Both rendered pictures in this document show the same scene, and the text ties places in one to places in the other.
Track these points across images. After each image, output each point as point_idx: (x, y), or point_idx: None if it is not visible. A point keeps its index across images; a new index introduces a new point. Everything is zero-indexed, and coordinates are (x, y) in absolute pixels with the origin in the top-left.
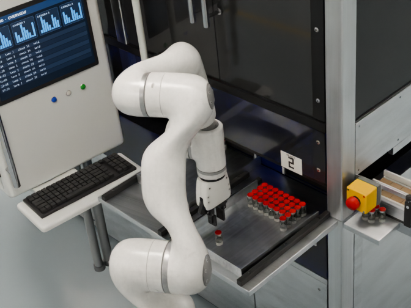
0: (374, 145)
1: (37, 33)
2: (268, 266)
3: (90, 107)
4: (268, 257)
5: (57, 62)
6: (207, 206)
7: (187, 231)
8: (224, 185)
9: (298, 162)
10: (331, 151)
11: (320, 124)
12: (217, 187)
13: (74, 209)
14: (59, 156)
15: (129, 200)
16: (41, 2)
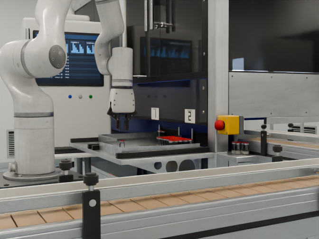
0: (248, 102)
1: (68, 51)
2: (145, 156)
3: (92, 112)
4: (147, 151)
5: (77, 74)
6: (112, 107)
7: (51, 25)
8: (129, 98)
9: (193, 112)
10: (210, 90)
11: (204, 72)
12: (122, 96)
13: (55, 155)
14: (65, 136)
15: (86, 143)
16: (75, 34)
